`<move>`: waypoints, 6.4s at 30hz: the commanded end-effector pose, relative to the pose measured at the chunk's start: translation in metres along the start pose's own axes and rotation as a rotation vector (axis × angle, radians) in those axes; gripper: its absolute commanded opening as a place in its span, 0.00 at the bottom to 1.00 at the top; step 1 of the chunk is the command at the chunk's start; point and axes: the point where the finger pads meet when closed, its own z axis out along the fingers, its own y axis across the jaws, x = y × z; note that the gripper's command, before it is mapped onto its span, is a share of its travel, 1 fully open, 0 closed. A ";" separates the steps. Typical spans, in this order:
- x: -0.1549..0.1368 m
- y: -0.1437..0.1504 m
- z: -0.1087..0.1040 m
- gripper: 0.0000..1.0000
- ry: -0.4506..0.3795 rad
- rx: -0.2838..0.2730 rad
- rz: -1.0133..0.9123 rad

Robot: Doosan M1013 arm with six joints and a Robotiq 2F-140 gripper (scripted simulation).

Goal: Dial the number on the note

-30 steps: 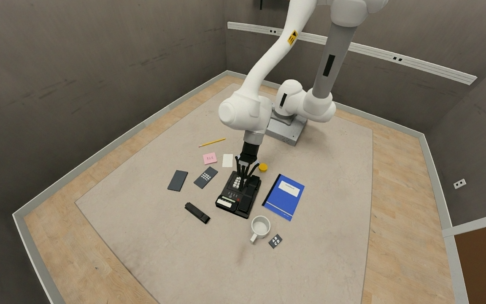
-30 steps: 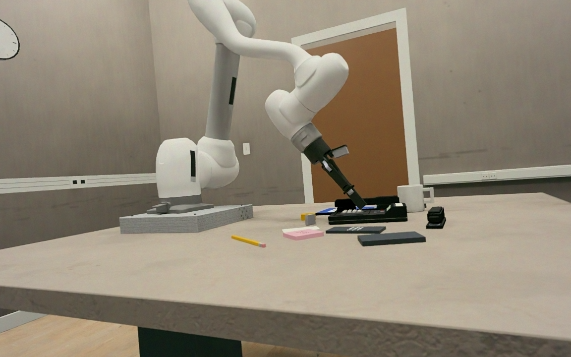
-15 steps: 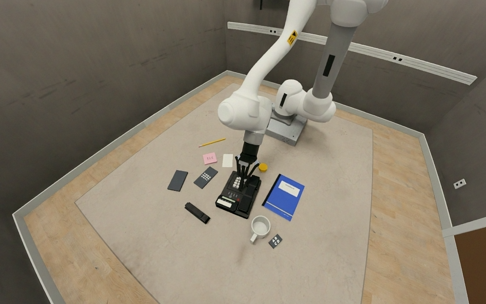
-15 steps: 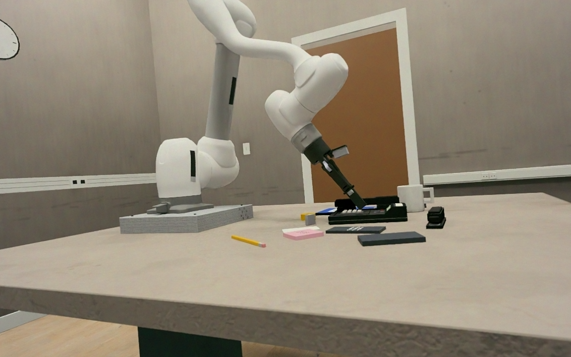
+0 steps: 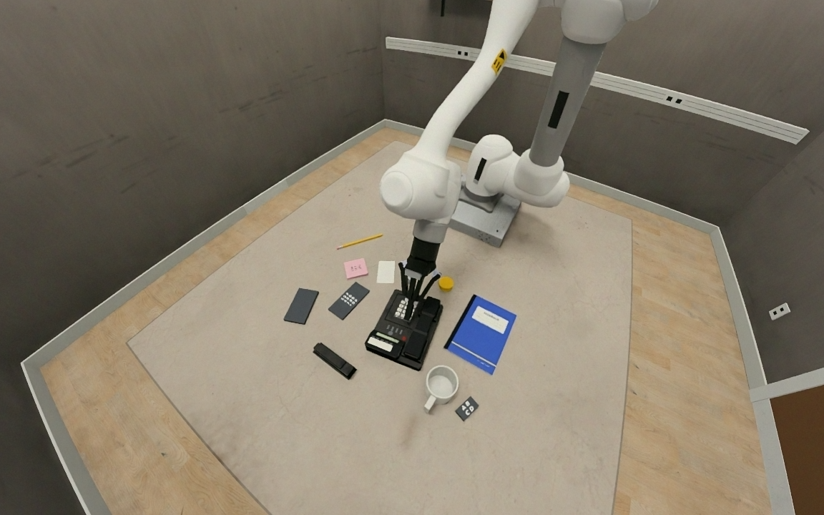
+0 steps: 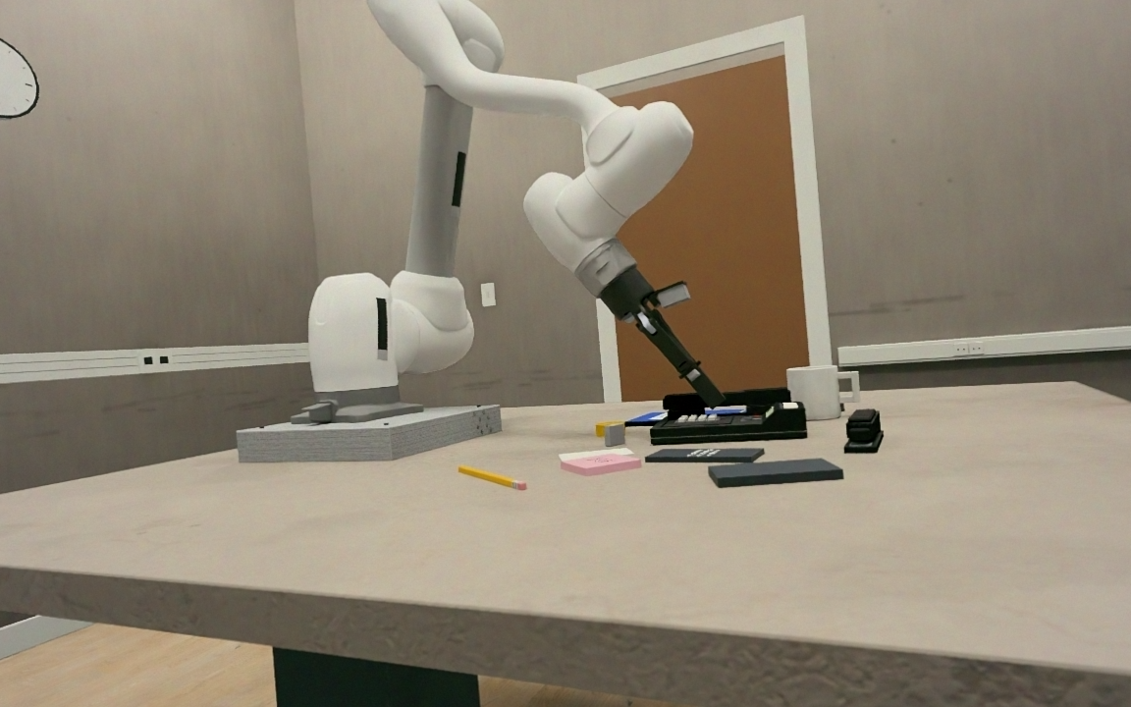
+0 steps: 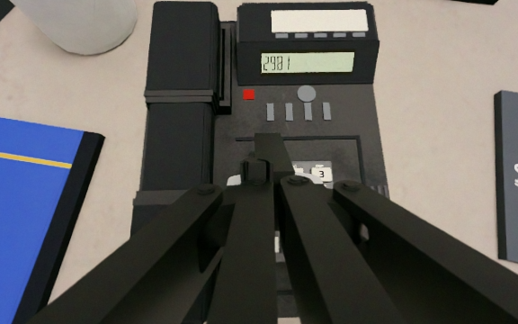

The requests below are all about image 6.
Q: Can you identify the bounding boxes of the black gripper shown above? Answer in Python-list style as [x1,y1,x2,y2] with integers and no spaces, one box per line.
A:
[601,268,726,409]

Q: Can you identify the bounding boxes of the yellow cylinder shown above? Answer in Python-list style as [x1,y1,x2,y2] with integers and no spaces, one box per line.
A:
[596,421,625,437]

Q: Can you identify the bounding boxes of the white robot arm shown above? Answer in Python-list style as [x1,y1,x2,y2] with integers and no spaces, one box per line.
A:
[291,0,693,425]

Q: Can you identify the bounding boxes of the blank white sheet of paper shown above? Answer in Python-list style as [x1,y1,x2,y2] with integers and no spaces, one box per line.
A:
[559,448,634,462]

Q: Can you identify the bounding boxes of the black telephone handset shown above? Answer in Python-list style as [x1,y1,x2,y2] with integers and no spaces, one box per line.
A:
[663,387,791,411]

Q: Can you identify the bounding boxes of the yellow pencil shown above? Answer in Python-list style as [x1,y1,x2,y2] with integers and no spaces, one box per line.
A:
[458,465,526,490]

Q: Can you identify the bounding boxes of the grey mug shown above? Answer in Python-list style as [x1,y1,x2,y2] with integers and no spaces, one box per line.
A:
[786,365,860,421]

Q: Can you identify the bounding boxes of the blue notebook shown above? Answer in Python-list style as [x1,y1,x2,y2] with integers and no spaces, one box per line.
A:
[624,408,746,426]

